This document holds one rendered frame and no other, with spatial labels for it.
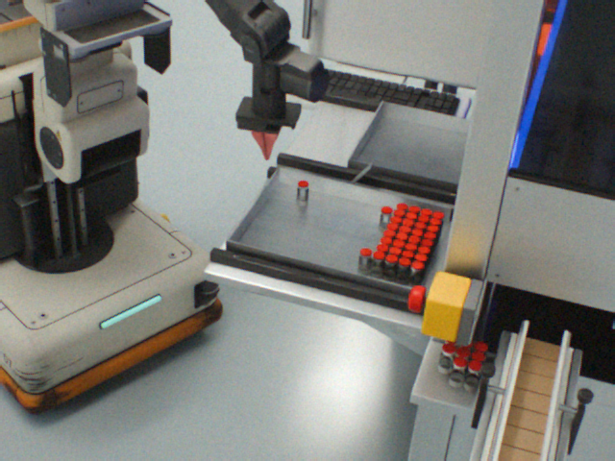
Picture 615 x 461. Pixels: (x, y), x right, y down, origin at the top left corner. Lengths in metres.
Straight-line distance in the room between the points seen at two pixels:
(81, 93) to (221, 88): 1.90
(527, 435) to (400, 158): 0.79
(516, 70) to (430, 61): 1.17
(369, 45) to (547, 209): 1.17
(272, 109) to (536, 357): 0.58
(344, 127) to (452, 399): 0.80
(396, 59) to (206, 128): 1.46
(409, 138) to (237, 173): 1.54
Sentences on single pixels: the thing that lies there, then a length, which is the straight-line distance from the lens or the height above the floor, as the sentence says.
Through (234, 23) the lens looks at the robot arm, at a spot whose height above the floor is 1.29.
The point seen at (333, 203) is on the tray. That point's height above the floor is 0.88.
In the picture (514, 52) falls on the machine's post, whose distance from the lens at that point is 1.30.
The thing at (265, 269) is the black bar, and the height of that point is 0.89.
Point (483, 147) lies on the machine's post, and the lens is 1.37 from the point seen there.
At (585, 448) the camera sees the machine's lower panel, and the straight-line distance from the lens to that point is 1.70.
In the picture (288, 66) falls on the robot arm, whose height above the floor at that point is 1.23.
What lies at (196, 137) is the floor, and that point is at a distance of 3.75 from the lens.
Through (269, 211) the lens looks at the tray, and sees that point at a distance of 1.82.
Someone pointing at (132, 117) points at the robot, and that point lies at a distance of 2.30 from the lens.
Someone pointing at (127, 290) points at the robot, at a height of 0.28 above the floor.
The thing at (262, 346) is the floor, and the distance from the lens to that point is 2.83.
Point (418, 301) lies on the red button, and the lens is 1.45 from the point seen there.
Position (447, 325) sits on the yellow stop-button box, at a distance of 1.44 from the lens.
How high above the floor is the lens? 1.93
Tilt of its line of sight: 37 degrees down
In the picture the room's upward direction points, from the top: 4 degrees clockwise
